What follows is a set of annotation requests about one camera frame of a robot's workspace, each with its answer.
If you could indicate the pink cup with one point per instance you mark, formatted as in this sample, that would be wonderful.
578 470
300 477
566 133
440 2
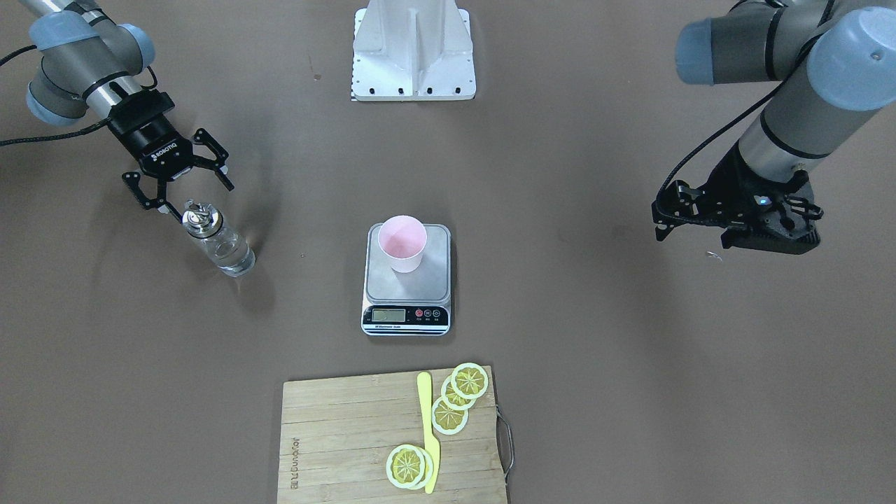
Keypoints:
403 239

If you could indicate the wooden cutting board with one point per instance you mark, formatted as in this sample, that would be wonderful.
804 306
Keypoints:
337 433

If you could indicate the silver kitchen scale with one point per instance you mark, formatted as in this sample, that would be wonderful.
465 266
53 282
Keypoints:
417 303

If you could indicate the lemon slice near handle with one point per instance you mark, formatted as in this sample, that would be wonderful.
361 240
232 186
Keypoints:
409 467

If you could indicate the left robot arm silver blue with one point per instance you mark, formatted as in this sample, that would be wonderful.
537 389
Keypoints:
833 64

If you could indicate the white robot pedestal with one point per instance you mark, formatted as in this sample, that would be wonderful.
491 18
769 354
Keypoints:
412 51

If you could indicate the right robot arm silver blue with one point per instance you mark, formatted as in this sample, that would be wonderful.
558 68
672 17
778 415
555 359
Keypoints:
90 63

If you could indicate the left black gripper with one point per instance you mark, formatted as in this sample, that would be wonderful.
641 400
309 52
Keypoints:
726 183

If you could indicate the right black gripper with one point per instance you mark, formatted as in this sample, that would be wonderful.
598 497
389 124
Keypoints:
150 138

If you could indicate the yellow plastic knife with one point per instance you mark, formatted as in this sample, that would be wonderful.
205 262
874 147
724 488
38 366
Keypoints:
425 389

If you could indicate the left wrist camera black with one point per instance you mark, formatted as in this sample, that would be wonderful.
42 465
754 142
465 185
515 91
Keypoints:
679 204

